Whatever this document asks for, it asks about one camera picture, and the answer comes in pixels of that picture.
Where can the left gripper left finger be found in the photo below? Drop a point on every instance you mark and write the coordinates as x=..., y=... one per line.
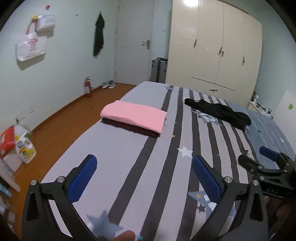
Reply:
x=38, y=220

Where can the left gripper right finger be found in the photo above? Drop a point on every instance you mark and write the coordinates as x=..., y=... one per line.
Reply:
x=250, y=221

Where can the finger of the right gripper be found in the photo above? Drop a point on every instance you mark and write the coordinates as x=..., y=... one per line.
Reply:
x=283, y=161
x=256, y=165

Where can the pink t-shirt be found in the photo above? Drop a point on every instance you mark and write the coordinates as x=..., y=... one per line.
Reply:
x=142, y=116

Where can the right hand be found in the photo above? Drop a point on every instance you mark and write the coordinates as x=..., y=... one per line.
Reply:
x=278, y=211

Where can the left hand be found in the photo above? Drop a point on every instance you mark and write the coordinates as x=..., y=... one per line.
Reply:
x=125, y=236

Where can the black garment on bed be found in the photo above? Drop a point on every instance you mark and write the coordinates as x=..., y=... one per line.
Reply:
x=222, y=112

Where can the white side table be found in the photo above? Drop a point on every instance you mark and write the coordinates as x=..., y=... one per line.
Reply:
x=254, y=105

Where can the white detergent bottle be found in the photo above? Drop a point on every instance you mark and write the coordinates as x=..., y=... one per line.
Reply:
x=25, y=149

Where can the red and white package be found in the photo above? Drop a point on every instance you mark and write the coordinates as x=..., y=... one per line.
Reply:
x=7, y=141

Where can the striped grey bed sheet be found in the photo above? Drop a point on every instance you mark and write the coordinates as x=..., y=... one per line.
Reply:
x=146, y=184

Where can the cream wardrobe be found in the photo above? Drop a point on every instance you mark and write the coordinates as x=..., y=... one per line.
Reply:
x=214, y=48

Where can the dark red folded garment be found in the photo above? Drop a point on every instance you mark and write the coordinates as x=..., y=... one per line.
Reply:
x=132, y=128

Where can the grey suitcase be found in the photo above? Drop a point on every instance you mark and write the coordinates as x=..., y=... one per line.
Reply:
x=159, y=69

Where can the red fire extinguisher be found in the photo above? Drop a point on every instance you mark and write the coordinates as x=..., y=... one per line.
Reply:
x=87, y=87

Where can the pair of grey shoes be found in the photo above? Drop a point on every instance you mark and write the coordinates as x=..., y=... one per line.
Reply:
x=111, y=84

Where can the white door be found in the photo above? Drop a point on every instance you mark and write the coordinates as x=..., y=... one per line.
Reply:
x=133, y=39

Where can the white shopping bag on wall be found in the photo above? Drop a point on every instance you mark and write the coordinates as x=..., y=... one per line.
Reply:
x=31, y=45

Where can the black garment hanging on wall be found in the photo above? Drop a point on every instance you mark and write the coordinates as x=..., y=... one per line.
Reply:
x=99, y=37

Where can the white plastic bag on wall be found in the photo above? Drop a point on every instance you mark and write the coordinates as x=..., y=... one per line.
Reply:
x=45, y=22

